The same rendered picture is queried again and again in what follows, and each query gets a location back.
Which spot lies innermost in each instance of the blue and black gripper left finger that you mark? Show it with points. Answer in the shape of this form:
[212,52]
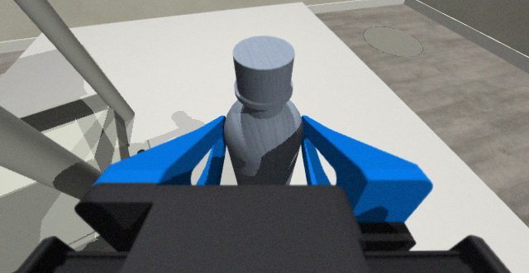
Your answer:
[172,162]

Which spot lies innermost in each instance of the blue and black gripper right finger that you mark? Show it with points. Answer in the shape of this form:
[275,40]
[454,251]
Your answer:
[381,187]

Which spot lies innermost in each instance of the grey bottle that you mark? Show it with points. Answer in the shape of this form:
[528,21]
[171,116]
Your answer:
[263,129]

